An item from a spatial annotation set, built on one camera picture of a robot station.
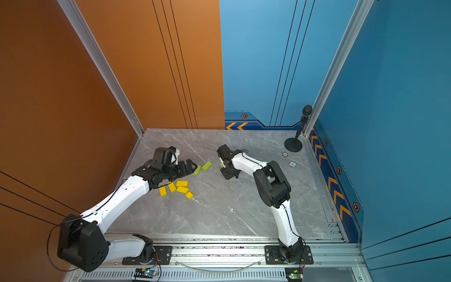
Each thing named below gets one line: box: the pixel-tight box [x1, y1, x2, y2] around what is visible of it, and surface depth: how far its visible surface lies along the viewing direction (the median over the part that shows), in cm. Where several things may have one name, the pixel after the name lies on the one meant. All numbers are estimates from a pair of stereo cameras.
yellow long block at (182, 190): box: [176, 186, 190, 195], surface depth 94 cm
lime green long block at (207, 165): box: [201, 161, 212, 172], surface depth 104 cm
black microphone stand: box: [284, 105, 313, 153], surface depth 114 cm
